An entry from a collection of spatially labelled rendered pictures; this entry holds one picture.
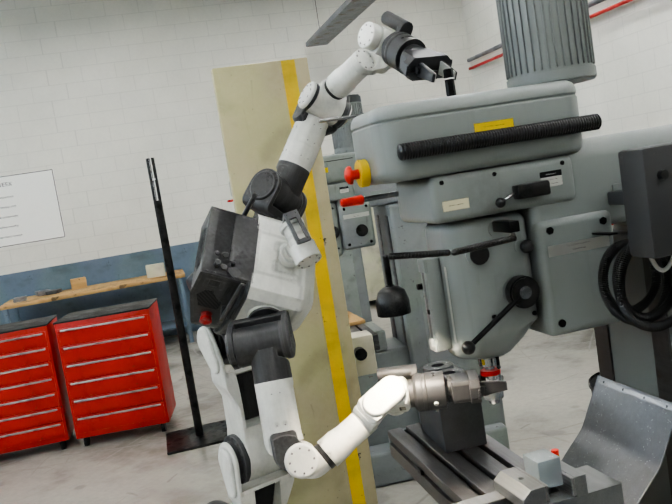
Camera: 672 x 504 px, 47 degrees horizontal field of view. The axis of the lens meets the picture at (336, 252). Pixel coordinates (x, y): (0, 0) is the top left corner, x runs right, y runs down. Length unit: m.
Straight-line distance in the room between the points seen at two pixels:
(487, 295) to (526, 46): 0.56
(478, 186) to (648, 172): 0.34
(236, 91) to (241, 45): 7.53
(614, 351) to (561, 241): 0.44
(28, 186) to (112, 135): 1.25
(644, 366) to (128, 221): 9.15
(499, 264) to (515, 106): 0.34
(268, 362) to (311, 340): 1.70
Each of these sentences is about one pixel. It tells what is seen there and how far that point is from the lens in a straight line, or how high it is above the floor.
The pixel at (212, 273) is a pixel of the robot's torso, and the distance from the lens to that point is 1.83.
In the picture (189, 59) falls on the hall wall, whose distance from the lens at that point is 10.82.
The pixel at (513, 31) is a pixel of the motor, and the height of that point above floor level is 2.02.
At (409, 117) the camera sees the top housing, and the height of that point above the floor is 1.86.
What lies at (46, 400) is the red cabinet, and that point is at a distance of 6.43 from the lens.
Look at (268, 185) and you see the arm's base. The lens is 1.99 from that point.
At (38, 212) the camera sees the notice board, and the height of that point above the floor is 1.92.
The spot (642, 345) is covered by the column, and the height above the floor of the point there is 1.26.
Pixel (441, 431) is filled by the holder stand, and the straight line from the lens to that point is 2.16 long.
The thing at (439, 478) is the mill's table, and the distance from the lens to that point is 2.02.
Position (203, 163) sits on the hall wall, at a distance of 10.67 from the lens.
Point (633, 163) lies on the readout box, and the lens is 1.56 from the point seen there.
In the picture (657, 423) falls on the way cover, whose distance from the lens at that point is 1.95.
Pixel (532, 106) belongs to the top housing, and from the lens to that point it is 1.70.
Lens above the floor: 1.76
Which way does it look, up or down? 5 degrees down
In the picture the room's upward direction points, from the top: 9 degrees counter-clockwise
